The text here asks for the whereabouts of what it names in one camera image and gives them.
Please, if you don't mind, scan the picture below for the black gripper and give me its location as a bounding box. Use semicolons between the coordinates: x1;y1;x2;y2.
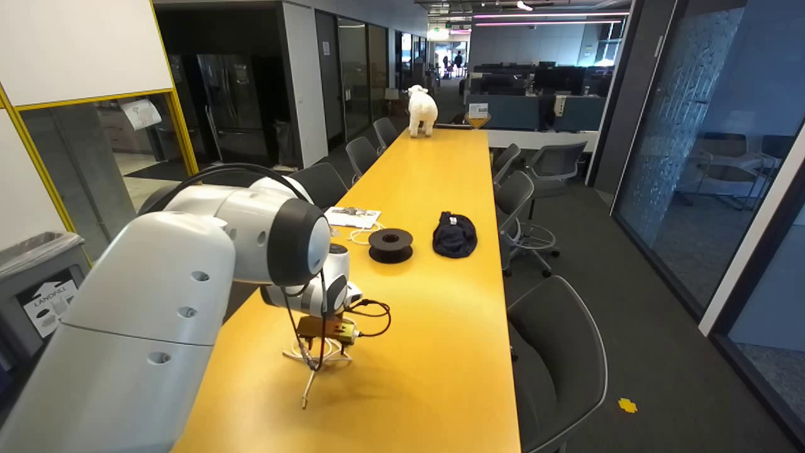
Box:
310;318;362;364

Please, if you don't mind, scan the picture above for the white rope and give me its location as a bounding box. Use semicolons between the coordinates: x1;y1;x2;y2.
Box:
280;338;358;412

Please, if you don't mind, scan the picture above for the black filament spool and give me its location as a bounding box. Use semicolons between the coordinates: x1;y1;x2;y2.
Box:
368;227;416;266

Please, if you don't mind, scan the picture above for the white printed paper sheet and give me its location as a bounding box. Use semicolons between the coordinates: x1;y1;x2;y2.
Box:
325;204;383;231

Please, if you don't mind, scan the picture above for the dark grey office chair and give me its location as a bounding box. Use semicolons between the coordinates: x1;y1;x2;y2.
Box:
505;272;613;453
286;158;353;211
341;133;383;179
490;142;524;183
524;138;591;202
369;116;403;153
492;168;562;280

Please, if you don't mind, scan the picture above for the black cloth cap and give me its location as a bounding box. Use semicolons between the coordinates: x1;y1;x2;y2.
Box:
431;209;480;261

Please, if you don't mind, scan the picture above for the white polar bear figure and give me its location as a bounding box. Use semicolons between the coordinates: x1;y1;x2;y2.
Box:
406;84;443;142

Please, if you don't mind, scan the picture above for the small white box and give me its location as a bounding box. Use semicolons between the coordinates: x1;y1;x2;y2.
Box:
466;101;492;129

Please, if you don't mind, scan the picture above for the grey trash bin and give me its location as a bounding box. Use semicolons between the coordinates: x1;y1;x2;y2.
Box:
0;231;92;372

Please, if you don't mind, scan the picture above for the paper sign on glass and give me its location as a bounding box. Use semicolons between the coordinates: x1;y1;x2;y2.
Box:
118;96;163;133

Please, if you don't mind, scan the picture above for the yellow framed glass panel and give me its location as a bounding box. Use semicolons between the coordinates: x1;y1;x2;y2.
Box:
0;84;204;240

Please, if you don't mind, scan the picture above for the thin white string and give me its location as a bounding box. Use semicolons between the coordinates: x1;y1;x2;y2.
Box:
345;223;377;250

